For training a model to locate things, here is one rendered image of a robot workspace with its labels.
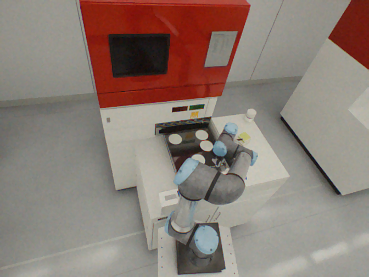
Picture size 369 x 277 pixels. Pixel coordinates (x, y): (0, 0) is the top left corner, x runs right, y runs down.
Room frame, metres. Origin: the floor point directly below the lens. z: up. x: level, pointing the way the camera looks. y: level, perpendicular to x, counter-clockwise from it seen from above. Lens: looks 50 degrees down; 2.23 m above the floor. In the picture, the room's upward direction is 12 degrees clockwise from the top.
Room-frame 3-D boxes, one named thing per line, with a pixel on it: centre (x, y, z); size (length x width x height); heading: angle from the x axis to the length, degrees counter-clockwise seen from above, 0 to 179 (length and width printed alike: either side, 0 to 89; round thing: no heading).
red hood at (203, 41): (1.46, 0.33, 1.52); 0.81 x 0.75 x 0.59; 116
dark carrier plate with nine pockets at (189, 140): (1.06, -0.08, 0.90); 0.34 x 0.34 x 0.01; 26
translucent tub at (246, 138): (1.16, -0.42, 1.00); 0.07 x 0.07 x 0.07; 45
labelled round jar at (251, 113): (1.41, -0.47, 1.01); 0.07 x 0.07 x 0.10
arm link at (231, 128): (0.88, -0.23, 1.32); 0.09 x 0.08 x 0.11; 160
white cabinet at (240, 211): (1.00, -0.20, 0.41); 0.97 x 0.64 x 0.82; 116
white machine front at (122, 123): (1.18, 0.19, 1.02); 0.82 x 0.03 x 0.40; 116
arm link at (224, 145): (0.78, -0.22, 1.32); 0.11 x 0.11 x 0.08; 70
